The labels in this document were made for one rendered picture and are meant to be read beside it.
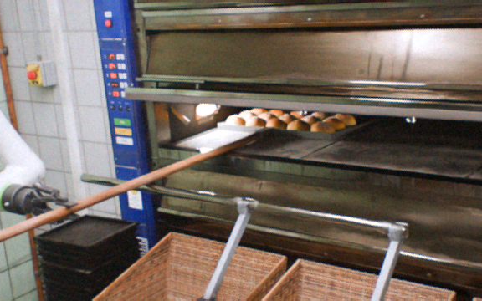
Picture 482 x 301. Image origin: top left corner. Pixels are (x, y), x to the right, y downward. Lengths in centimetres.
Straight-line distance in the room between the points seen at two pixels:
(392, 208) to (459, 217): 21
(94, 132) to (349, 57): 125
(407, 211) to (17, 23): 188
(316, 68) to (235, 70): 32
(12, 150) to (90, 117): 69
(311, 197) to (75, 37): 120
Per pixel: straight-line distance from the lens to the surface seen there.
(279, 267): 255
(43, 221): 215
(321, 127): 278
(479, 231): 225
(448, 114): 201
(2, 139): 248
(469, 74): 212
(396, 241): 190
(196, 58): 264
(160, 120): 286
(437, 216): 229
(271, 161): 252
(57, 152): 334
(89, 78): 306
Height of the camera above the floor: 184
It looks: 14 degrees down
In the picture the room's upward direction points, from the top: 5 degrees counter-clockwise
